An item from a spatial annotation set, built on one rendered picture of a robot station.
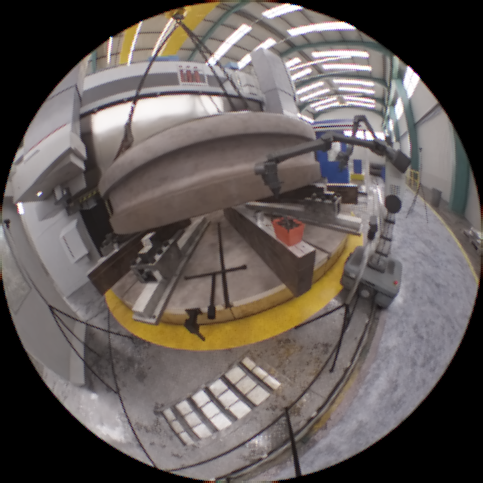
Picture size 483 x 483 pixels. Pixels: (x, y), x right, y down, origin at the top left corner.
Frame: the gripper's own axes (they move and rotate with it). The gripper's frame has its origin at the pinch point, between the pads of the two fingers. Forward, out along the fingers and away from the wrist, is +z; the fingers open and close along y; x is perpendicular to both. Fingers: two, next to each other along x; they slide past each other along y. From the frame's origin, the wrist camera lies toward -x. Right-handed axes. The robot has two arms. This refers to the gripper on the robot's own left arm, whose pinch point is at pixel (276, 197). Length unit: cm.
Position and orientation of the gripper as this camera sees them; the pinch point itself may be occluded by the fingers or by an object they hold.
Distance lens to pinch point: 87.4
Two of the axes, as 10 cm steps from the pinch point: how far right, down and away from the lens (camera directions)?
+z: 2.0, 8.5, 4.8
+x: 3.4, 4.0, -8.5
